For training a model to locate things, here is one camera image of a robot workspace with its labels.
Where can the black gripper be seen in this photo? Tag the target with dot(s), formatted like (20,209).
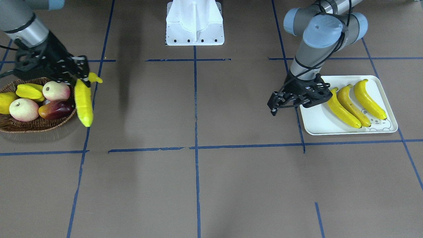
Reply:
(54,53)
(295,86)

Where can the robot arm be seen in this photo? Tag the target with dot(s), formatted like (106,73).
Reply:
(19,21)
(326,26)

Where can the brown wicker basket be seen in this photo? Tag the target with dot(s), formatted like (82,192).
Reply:
(12,126)

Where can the dark red mango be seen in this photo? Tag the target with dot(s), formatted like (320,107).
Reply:
(56,109)

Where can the small yellow banana piece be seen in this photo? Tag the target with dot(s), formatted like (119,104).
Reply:
(30,91)

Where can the yellow mango fruit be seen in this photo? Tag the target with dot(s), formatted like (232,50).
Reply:
(6,100)

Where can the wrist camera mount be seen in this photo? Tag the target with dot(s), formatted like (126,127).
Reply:
(31,62)
(316,92)

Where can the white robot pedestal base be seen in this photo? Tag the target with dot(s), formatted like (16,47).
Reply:
(194,23)

